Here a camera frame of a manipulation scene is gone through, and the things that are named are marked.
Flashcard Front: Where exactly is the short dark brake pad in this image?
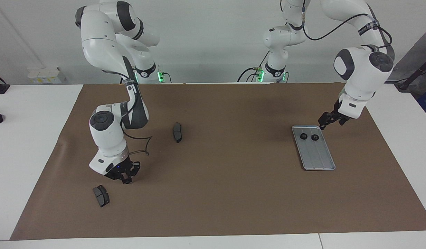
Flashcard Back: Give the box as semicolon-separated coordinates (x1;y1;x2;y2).
93;185;110;208

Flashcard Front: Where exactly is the brown paper table mat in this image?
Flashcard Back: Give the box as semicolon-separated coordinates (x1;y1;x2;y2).
10;82;426;241

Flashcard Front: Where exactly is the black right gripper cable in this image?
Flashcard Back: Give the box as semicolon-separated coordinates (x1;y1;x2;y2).
121;133;153;156

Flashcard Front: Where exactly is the silver metal tray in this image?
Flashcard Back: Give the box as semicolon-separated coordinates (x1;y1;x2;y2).
292;125;336;171

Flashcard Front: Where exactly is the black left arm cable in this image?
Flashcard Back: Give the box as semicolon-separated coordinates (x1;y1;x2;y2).
301;0;396;61

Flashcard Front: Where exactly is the black base cable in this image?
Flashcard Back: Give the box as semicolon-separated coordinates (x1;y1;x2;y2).
237;51;271;83

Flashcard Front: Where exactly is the white wall socket box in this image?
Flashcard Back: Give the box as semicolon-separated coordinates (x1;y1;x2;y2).
27;67;66;83

